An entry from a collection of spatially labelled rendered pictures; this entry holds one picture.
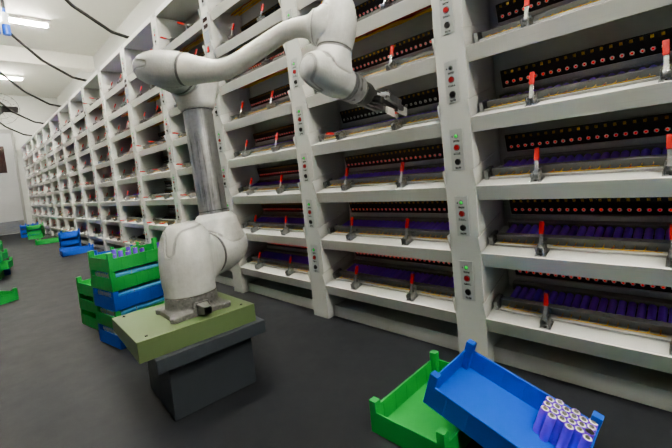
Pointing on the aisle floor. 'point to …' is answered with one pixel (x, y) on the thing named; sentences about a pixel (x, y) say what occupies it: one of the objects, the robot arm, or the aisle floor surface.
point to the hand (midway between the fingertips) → (396, 110)
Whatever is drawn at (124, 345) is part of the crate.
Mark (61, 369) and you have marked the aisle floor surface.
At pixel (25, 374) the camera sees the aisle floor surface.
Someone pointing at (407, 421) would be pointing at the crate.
